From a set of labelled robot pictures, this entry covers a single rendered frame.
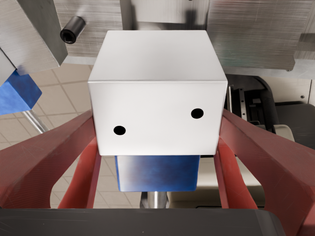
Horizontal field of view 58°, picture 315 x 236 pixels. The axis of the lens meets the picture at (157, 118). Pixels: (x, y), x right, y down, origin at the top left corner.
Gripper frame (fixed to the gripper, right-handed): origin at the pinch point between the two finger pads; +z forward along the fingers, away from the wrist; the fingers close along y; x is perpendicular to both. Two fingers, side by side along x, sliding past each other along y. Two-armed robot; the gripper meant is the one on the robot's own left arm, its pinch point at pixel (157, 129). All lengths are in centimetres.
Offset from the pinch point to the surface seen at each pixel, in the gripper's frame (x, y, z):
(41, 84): 64, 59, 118
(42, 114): 85, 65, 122
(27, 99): 7.2, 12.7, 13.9
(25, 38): 0.9, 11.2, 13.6
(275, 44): -1.1, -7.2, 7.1
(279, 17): -2.8, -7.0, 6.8
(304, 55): 0.2, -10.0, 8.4
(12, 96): 6.5, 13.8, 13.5
